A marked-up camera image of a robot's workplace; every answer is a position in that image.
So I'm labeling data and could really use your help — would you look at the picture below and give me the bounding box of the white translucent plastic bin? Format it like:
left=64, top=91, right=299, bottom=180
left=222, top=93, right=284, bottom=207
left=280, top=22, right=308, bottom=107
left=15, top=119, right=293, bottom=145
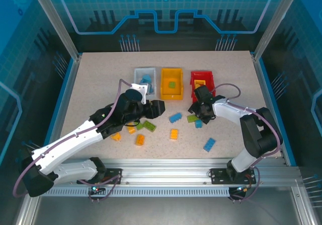
left=133, top=67, right=157, bottom=100

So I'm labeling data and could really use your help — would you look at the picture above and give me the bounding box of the yellow plastic bin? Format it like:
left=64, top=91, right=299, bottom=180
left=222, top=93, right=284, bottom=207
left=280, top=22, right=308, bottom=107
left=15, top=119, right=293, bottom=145
left=160, top=68, right=184, bottom=101

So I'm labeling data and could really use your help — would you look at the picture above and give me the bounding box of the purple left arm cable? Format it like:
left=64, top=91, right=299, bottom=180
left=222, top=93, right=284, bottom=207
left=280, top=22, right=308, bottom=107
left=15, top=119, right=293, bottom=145
left=12, top=79, right=133, bottom=198

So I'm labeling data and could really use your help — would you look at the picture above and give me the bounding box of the aluminium frame post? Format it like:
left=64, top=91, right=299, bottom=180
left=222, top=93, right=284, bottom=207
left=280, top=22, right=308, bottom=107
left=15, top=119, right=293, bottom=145
left=28, top=0, right=83, bottom=61
left=253, top=0, right=304, bottom=61

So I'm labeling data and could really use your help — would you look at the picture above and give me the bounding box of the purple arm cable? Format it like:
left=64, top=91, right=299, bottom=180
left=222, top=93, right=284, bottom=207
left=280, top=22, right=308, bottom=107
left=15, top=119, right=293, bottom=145
left=12, top=79, right=133, bottom=198
left=210, top=83, right=282, bottom=185

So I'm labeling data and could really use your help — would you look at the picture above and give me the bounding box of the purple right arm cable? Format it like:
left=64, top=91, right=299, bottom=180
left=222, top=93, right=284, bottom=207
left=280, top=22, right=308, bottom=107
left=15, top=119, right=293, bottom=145
left=210, top=83, right=282, bottom=185

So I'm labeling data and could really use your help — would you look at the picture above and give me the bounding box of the slotted aluminium rail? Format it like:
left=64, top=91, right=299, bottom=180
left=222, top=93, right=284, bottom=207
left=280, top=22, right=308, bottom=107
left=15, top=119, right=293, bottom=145
left=40, top=186, right=231, bottom=198

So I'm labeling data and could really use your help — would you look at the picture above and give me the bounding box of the dark green lego brick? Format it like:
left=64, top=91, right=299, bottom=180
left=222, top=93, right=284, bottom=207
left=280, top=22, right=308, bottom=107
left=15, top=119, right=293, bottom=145
left=142, top=120, right=157, bottom=132

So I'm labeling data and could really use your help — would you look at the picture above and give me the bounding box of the wide aluminium base rail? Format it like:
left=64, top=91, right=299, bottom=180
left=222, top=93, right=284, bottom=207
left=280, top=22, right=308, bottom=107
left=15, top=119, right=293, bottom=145
left=32, top=158, right=302, bottom=188

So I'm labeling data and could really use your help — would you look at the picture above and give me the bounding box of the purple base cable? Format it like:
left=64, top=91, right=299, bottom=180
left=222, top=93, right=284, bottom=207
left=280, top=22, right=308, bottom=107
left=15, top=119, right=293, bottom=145
left=227, top=188, right=255, bottom=203
left=80, top=174, right=123, bottom=203

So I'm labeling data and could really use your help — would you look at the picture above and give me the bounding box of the red plastic bin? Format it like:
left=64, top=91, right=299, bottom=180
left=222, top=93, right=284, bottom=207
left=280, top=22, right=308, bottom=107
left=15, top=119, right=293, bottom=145
left=190, top=70, right=217, bottom=104

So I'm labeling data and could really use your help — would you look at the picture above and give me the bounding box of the aluminium side rail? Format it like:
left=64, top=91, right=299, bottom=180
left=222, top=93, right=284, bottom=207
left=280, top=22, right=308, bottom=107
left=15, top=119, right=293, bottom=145
left=44, top=55, right=83, bottom=167

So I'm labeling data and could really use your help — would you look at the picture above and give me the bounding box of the blue table edge strip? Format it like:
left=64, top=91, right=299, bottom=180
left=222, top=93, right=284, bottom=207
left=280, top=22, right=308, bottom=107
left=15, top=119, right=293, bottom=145
left=37, top=57, right=76, bottom=167

